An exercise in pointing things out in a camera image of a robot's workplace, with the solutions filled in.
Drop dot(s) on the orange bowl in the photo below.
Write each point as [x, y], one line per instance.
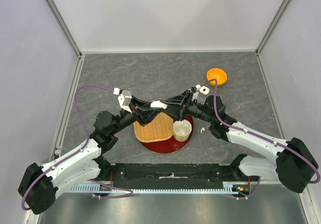
[218, 74]

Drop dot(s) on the white oval charging case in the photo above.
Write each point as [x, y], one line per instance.
[158, 104]

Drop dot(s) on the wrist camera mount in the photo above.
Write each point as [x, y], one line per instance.
[124, 100]
[196, 88]

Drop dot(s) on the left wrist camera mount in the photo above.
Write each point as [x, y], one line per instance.
[124, 100]

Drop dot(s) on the red round tray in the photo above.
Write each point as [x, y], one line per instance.
[171, 145]

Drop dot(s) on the grey cable duct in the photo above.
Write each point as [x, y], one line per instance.
[95, 188]

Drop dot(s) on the right aluminium frame post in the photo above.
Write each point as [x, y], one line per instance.
[275, 20]

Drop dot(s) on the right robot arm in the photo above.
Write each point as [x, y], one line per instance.
[288, 160]

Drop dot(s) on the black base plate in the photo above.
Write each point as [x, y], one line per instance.
[172, 176]

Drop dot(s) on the cream mug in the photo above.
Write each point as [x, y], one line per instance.
[182, 130]

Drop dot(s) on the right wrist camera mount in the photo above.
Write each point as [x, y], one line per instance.
[196, 88]

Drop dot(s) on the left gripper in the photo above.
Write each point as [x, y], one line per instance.
[144, 115]

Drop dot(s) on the aluminium frame post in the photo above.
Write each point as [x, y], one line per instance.
[63, 26]
[275, 20]

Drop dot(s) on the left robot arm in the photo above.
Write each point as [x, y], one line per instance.
[41, 185]

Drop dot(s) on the left aluminium frame post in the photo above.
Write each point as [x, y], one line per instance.
[63, 26]

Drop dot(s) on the white square earbud case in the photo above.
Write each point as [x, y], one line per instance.
[204, 90]

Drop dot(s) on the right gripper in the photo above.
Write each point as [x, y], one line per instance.
[181, 111]

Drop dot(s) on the woven bamboo basket plate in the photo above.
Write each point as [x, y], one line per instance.
[159, 129]

